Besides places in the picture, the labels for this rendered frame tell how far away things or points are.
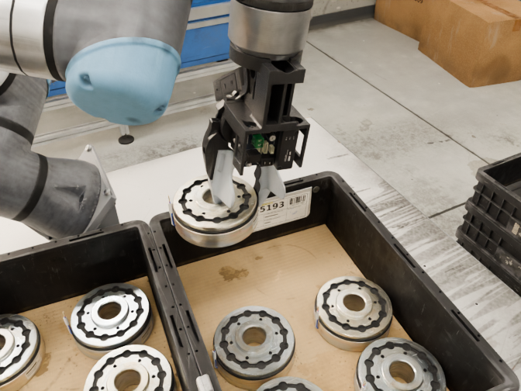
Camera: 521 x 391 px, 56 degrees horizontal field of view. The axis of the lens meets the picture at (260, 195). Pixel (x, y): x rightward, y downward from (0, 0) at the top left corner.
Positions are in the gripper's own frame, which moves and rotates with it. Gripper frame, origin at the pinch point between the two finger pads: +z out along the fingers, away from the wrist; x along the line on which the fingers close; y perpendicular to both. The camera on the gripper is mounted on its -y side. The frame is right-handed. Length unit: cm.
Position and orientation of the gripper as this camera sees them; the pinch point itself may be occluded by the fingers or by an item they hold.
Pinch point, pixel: (239, 196)
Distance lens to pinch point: 60.9
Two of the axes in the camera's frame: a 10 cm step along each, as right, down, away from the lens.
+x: 9.1, -1.4, 3.8
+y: 3.9, 5.9, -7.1
